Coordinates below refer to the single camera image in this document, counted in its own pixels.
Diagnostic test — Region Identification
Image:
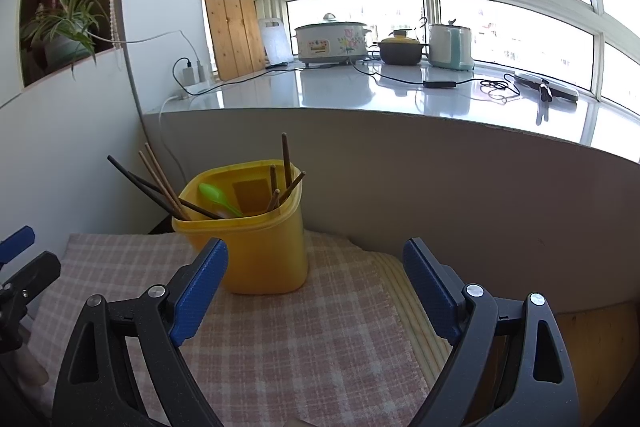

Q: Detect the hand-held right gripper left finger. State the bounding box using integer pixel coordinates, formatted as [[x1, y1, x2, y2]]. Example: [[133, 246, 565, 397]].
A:
[[51, 237, 230, 427]]

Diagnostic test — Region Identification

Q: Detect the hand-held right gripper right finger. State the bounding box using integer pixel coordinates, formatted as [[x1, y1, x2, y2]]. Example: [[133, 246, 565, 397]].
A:
[[402, 237, 581, 427]]

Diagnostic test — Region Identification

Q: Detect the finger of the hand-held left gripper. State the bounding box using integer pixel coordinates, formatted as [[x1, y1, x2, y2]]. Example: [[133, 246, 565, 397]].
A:
[[0, 251, 62, 355], [0, 226, 37, 265]]

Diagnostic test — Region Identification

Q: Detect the yellow plastic container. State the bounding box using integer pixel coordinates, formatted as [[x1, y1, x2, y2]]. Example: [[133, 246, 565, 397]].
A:
[[171, 159, 308, 295]]

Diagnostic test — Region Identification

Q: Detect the black chopstick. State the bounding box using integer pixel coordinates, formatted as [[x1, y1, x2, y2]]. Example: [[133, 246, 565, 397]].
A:
[[106, 155, 181, 218], [127, 172, 227, 221]]

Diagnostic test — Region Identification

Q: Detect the green plastic spoon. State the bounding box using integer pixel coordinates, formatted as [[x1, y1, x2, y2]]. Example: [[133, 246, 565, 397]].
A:
[[198, 183, 244, 219]]

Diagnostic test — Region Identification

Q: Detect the bunch of brown chopsticks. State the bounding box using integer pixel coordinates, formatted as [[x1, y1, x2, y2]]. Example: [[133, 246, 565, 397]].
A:
[[138, 142, 307, 222]]

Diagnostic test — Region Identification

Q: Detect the light brown wooden chopstick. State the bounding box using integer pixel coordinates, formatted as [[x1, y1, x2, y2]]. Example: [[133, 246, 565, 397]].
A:
[[280, 171, 307, 202]]

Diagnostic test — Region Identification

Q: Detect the dark brown wooden chopstick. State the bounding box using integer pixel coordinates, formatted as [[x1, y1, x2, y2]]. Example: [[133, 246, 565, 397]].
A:
[[281, 133, 293, 190]]

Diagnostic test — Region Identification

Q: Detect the person's left hand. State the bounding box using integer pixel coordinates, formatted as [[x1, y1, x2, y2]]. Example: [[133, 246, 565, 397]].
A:
[[12, 347, 49, 385]]

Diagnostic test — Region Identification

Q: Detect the striped beige mat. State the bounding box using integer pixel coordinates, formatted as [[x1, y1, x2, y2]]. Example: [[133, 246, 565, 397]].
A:
[[372, 252, 453, 388]]

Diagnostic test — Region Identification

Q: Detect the pink checked cloth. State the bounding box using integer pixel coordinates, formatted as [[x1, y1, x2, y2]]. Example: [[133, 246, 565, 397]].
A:
[[20, 232, 441, 427]]

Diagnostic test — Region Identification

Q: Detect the grey windowsill counter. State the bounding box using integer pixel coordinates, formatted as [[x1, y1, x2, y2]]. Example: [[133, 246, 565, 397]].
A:
[[141, 59, 640, 313]]

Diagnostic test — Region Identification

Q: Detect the potted spider plant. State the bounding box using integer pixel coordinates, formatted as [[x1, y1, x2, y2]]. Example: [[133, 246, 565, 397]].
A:
[[20, 0, 137, 80]]

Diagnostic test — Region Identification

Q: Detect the dark pot with yellow lid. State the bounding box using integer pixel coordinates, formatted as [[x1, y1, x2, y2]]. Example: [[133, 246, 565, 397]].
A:
[[374, 30, 430, 66]]

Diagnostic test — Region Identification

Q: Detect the pale green electric kettle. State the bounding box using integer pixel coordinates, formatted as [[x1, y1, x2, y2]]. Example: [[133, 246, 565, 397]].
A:
[[427, 19, 475, 72]]

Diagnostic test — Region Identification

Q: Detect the white cutting board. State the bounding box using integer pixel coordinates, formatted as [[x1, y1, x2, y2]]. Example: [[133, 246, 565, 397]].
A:
[[258, 18, 293, 65]]

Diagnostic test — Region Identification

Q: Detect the wooden plank board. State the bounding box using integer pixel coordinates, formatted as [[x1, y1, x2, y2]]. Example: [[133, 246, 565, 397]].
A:
[[200, 0, 266, 82]]

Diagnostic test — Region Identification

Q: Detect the white floral slow cooker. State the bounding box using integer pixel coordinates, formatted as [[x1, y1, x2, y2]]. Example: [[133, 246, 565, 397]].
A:
[[292, 13, 373, 68]]

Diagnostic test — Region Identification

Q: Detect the white power cable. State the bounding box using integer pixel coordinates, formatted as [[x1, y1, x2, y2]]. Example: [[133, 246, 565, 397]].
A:
[[158, 97, 188, 188]]

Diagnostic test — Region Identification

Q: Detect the tangled black cable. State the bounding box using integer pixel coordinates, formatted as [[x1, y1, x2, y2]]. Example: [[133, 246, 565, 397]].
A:
[[480, 77, 523, 104]]

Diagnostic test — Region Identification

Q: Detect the black charger cable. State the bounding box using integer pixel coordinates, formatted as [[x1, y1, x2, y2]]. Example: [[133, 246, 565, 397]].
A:
[[172, 57, 221, 96]]

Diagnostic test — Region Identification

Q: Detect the white ring light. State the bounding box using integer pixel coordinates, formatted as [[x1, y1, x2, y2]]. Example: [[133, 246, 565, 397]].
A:
[[512, 72, 580, 102]]

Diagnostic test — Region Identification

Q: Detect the thin white cable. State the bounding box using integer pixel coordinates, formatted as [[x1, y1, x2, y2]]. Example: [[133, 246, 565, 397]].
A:
[[92, 29, 202, 68]]

